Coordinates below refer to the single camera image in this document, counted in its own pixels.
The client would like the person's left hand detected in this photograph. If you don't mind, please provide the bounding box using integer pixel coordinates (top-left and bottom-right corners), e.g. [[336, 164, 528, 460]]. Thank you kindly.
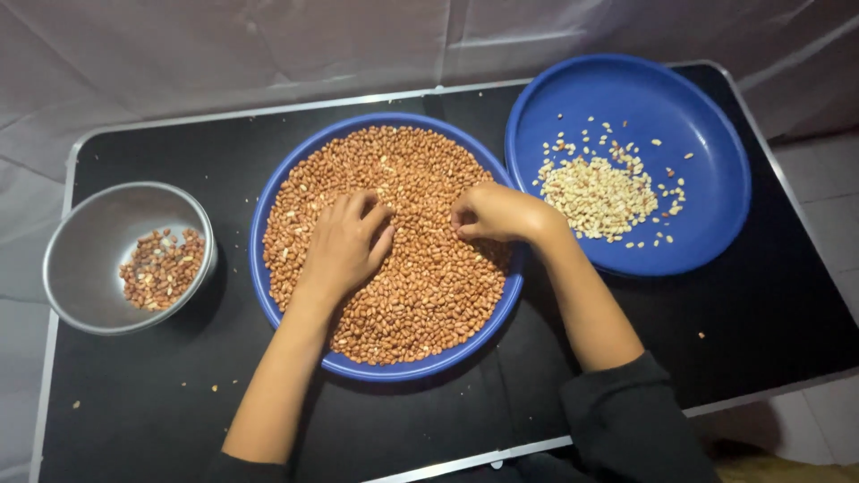
[[296, 189, 397, 302]]

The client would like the person's right hand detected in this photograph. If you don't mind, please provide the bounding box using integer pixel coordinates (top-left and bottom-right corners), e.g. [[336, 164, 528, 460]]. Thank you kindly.
[[450, 182, 570, 244]]

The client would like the blue plate of brown peanuts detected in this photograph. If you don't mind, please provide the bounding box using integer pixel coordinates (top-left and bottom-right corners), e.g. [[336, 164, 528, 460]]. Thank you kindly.
[[249, 112, 526, 383]]

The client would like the heap of brown-skinned peanuts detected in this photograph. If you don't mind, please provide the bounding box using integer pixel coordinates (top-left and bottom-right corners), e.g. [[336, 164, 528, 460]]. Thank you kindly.
[[262, 125, 513, 366]]

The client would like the heap of pale peeled peanuts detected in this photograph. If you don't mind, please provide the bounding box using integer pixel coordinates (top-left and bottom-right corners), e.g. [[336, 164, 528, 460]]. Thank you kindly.
[[532, 115, 695, 249]]

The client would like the blue plate of peeled peanuts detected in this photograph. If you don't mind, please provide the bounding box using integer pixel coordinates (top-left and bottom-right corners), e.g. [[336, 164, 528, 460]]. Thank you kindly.
[[504, 54, 752, 278]]

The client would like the black folding table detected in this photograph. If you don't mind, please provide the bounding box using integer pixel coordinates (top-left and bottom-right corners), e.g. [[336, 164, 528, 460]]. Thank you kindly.
[[30, 60, 859, 483]]

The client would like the person's black right sleeve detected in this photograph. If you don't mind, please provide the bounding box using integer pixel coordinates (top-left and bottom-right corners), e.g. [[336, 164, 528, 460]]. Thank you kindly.
[[559, 351, 722, 483]]

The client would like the person's black sleeve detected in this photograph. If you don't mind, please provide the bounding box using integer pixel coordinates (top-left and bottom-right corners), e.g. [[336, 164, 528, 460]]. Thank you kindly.
[[201, 451, 293, 483], [559, 351, 722, 483]]

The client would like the small pile of mixed peanuts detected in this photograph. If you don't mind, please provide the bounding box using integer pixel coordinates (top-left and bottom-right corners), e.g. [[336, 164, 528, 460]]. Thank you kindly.
[[119, 227, 206, 312]]

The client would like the person's black left sleeve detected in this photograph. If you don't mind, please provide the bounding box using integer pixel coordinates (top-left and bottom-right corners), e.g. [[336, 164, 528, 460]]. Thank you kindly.
[[201, 451, 293, 483]]

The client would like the steel bowl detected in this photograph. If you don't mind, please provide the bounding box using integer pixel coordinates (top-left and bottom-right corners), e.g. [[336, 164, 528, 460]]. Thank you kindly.
[[43, 181, 218, 335]]

